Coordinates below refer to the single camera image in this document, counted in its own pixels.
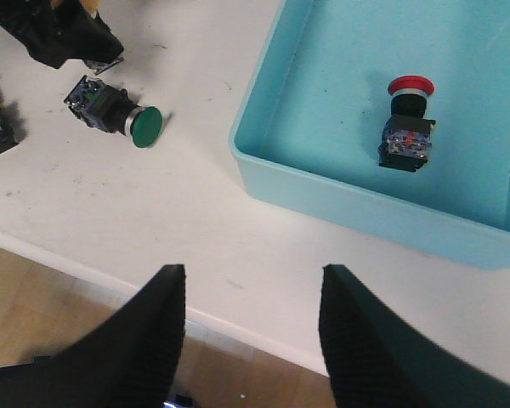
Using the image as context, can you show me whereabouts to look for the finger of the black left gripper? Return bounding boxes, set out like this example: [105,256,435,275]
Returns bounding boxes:
[0,1,124,69]

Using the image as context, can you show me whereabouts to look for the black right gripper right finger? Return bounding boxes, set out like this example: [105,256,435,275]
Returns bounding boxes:
[319,264,510,407]

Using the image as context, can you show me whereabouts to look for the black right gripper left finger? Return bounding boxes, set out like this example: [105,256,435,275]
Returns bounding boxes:
[0,264,185,407]

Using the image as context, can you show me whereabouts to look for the red button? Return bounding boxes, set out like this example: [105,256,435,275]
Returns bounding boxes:
[378,75,436,173]

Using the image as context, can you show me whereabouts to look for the blue plastic box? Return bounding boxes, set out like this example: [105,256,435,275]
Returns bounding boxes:
[229,1,510,269]

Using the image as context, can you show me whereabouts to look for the green button front sideways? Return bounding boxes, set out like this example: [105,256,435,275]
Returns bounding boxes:
[64,76,164,148]

